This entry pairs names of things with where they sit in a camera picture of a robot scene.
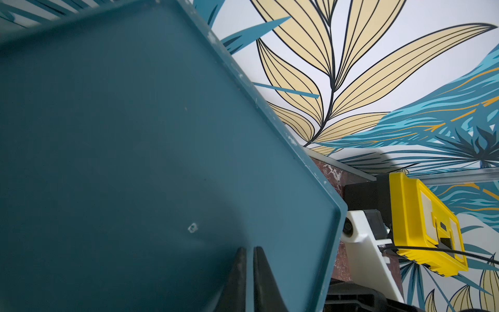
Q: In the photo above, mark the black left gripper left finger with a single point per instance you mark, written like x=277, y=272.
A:
x=233, y=297

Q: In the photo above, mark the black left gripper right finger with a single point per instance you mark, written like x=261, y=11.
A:
x=266, y=292

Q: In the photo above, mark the teal drawer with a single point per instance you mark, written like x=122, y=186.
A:
x=137, y=158

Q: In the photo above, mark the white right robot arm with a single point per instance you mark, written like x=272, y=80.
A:
x=372, y=286

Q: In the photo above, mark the yellow black toolbox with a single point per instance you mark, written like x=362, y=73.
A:
x=422, y=229

